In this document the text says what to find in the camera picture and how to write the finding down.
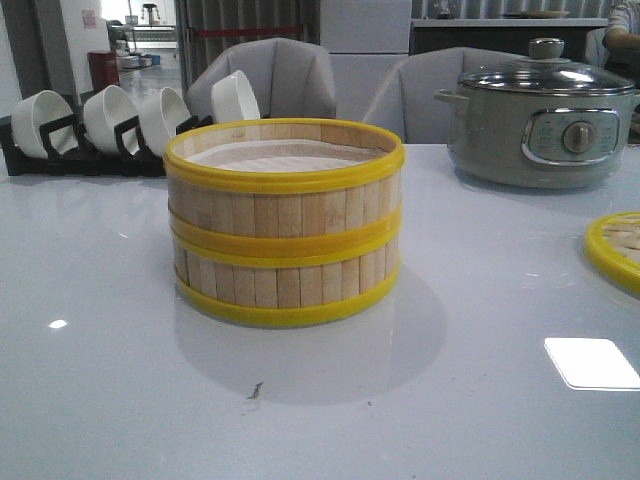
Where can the bamboo steamer basket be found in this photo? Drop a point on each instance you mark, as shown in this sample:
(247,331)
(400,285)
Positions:
(287,218)
(285,297)

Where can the yellow bamboo steamer lid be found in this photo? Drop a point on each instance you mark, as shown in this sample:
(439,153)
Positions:
(611,244)

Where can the white steamer liner paper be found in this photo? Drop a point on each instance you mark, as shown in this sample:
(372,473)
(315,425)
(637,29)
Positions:
(276,156)

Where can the grey chair left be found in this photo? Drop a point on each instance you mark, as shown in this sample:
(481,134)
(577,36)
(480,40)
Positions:
(289,78)

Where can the grey chair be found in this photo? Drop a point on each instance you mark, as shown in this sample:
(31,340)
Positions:
(404,101)
(289,78)

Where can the grey chair right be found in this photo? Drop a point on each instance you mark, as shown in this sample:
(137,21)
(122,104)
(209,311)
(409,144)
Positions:
(404,101)

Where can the white bowl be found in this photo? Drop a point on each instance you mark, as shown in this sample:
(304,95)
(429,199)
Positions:
(102,112)
(163,115)
(30,114)
(233,99)

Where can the white cabinet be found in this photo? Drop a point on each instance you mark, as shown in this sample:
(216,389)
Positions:
(364,39)

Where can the green electric cooking pot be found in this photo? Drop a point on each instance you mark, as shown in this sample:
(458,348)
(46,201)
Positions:
(535,140)

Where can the black bowl rack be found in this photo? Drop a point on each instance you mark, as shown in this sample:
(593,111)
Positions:
(133,157)

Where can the dark counter cabinet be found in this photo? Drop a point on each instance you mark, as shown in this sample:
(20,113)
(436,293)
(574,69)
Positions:
(508,35)

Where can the glass pot lid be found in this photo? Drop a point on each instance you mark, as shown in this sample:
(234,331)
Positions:
(545,71)

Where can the person in background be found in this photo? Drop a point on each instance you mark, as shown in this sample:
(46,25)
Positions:
(622,39)

